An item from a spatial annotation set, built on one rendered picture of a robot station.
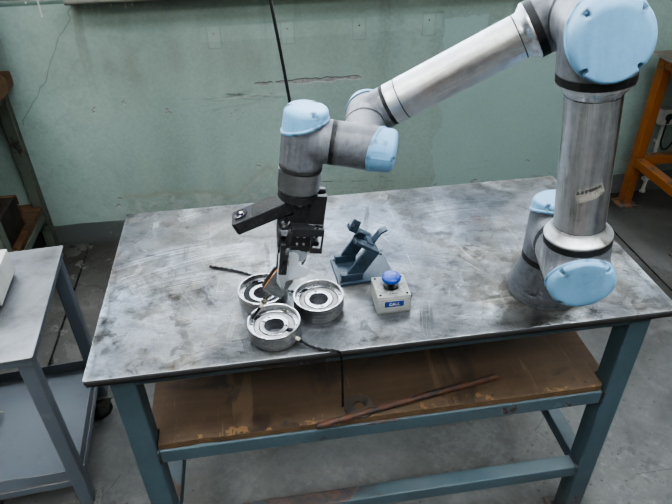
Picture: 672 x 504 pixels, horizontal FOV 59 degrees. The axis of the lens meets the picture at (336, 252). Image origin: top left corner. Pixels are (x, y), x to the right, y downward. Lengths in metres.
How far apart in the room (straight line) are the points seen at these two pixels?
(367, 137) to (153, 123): 1.91
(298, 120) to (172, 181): 1.99
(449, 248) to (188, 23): 1.60
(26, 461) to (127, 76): 1.56
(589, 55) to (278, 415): 0.95
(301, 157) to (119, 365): 0.54
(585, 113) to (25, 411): 1.73
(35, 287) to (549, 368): 1.31
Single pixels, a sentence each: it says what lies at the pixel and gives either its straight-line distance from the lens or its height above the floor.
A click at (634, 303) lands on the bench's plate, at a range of 1.40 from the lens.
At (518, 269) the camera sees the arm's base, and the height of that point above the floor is 0.86.
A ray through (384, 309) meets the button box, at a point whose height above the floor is 0.81.
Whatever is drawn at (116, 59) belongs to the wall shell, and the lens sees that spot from 2.72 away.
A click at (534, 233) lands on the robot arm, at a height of 0.97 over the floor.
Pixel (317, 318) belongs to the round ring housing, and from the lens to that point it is 1.20.
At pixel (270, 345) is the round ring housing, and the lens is 1.15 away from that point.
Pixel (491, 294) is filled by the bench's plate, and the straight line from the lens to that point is 1.32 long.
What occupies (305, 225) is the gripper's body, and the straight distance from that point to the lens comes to 1.07.
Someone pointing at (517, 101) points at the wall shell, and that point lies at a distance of 3.03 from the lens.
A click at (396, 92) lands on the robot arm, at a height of 1.25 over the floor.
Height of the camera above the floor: 1.62
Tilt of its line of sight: 35 degrees down
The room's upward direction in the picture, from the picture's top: 1 degrees counter-clockwise
